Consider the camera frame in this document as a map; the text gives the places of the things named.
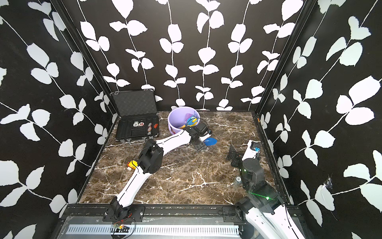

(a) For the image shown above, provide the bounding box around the blue metal trowel wooden handle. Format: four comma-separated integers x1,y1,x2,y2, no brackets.
204,137,217,146

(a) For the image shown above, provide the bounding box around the blue rake yellow handle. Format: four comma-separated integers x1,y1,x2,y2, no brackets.
186,116,199,126

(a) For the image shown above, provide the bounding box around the yellow plastic square shovel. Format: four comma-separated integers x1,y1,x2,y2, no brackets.
181,117,198,128

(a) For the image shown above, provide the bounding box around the purple scoop pink handle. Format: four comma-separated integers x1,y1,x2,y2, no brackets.
185,113,194,120

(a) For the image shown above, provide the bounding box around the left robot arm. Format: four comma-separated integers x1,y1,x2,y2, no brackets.
105,122,212,222

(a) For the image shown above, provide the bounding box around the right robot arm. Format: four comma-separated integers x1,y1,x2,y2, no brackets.
226,140,306,239

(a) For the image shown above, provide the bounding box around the purple plastic bucket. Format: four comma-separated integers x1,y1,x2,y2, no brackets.
168,107,200,134

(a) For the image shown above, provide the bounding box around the open black tool case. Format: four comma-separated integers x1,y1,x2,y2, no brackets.
110,89,160,142

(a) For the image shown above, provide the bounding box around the yellow red toy car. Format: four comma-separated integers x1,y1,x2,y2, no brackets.
127,160,138,170

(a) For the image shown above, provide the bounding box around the white perforated strip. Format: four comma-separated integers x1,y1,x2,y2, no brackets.
65,224,239,237

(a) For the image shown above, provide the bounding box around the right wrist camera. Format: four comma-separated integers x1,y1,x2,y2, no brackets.
242,140,261,161

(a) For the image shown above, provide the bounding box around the black front rail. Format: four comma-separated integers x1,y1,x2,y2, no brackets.
64,204,303,223

